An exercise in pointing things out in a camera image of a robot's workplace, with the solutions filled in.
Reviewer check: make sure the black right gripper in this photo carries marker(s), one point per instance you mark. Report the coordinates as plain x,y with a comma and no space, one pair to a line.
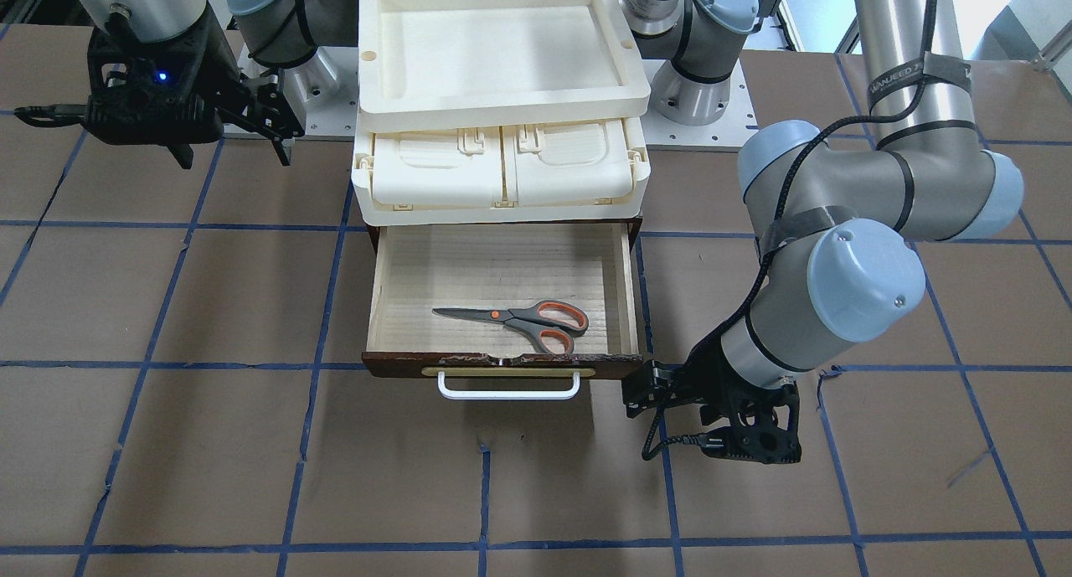
216,73

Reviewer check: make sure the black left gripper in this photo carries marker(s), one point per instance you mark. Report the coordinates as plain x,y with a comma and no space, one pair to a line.
708,382

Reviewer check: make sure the orange grey scissors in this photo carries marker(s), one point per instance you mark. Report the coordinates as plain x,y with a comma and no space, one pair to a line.
550,325

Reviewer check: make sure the white drawer handle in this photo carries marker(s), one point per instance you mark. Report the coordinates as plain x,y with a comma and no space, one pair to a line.
509,389

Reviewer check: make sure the light wooden drawer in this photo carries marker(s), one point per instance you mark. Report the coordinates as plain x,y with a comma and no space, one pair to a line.
490,266

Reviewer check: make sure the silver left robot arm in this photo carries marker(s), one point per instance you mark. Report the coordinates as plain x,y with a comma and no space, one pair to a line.
832,209

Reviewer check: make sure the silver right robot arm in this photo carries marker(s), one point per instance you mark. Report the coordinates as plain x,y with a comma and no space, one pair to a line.
278,34

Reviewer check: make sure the cream plastic tray lid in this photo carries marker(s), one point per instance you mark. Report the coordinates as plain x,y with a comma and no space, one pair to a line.
435,64

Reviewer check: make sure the cream plastic storage box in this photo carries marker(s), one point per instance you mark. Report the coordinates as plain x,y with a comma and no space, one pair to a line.
505,174

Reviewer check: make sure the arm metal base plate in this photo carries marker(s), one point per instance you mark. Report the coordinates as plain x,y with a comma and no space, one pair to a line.
685,115
335,116

